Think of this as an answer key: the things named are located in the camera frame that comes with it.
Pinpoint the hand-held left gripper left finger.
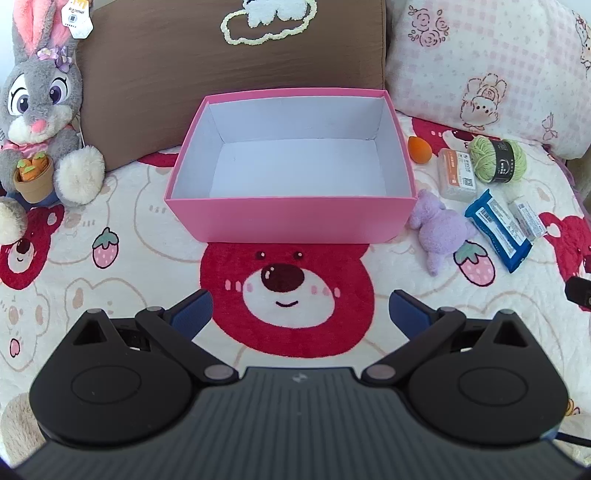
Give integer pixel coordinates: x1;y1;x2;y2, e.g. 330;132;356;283
69;290;241;387

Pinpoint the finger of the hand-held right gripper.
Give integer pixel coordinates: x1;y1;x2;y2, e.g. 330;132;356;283
565;277;591;306

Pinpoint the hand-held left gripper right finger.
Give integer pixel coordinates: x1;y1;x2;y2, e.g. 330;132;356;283
360;290;532;387

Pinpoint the small white carton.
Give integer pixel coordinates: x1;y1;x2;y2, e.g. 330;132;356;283
508;199;548;241

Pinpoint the purple plush toy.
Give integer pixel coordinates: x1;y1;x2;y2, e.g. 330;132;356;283
409;189;478;277

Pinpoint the blue packet with white label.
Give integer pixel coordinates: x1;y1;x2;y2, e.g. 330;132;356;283
464;189;533;274

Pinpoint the pink cardboard box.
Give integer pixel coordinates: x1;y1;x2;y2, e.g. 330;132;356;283
164;89;419;244

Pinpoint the clear box with orange label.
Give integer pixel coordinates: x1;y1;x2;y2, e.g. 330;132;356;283
437;148;478;200

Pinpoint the orange makeup sponge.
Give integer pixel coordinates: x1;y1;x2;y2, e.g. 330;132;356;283
408;137;431;164

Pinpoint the green yarn ball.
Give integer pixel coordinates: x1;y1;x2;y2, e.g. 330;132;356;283
468;136;528;184

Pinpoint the pink checked pillow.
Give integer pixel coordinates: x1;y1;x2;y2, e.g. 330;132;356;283
384;0;591;160

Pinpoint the brown embroidered pillow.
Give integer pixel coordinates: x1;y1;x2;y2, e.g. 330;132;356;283
76;0;389;174

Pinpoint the grey bunny plush toy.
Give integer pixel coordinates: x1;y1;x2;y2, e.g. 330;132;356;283
0;0;107;245

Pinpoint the white hang tag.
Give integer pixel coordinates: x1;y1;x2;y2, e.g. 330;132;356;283
60;0;95;40

